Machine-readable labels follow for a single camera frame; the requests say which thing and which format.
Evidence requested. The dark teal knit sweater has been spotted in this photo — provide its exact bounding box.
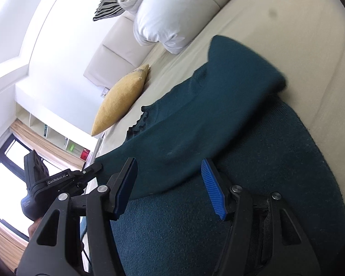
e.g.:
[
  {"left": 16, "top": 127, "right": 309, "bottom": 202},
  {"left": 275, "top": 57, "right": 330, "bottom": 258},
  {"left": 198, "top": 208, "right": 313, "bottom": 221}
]
[{"left": 97, "top": 36, "right": 345, "bottom": 275}]

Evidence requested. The person's left hand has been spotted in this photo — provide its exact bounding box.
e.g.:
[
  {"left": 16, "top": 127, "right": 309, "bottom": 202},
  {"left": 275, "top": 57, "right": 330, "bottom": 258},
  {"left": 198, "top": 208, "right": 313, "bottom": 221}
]
[{"left": 28, "top": 217, "right": 42, "bottom": 240}]

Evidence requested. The black framed window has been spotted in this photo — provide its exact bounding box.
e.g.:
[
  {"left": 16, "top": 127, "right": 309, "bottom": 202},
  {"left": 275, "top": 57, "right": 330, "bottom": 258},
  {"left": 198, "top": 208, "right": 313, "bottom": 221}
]
[{"left": 0, "top": 134, "right": 64, "bottom": 242}]

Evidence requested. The red box on shelf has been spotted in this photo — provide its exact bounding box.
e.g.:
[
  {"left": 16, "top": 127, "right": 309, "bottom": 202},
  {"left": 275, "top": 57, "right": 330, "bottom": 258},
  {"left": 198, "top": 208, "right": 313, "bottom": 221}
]
[{"left": 80, "top": 148, "right": 90, "bottom": 161}]

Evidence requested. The beige window curtain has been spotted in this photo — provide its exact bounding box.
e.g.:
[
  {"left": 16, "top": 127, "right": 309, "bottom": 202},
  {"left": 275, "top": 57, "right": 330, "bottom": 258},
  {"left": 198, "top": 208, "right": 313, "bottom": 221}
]
[{"left": 0, "top": 119, "right": 86, "bottom": 271}]

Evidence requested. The mustard yellow cushion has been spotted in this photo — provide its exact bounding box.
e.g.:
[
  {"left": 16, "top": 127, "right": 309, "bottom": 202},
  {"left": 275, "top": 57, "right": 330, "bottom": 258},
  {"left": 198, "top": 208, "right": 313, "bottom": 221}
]
[{"left": 91, "top": 64, "right": 150, "bottom": 136}]

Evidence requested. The cream padded headboard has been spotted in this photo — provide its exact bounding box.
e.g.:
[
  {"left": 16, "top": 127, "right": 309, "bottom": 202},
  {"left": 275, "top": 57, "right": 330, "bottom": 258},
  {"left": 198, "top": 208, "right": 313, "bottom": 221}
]
[{"left": 84, "top": 10, "right": 157, "bottom": 89}]

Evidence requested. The beige bed sheet mattress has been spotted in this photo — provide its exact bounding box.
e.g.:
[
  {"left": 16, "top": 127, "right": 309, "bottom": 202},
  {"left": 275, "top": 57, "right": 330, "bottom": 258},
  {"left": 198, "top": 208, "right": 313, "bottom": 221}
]
[{"left": 95, "top": 0, "right": 345, "bottom": 208}]

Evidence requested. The zebra striped pillow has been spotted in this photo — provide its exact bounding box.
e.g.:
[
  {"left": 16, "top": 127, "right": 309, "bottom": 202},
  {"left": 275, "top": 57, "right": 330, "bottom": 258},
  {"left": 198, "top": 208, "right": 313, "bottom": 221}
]
[{"left": 93, "top": 0, "right": 124, "bottom": 21}]

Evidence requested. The white folded duvet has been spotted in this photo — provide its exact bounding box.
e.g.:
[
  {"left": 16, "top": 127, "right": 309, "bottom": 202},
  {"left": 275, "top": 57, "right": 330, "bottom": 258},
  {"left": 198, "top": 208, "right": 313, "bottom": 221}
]
[{"left": 117, "top": 0, "right": 230, "bottom": 54}]

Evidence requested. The white wall shelf unit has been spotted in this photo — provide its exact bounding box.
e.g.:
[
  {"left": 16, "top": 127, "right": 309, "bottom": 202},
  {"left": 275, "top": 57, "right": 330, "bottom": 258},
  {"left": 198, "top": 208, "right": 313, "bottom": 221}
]
[{"left": 10, "top": 103, "right": 102, "bottom": 169}]

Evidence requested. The wall power socket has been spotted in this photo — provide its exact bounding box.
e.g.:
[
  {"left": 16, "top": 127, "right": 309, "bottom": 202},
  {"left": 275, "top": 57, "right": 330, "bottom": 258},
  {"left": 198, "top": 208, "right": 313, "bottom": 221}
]
[{"left": 101, "top": 88, "right": 109, "bottom": 97}]

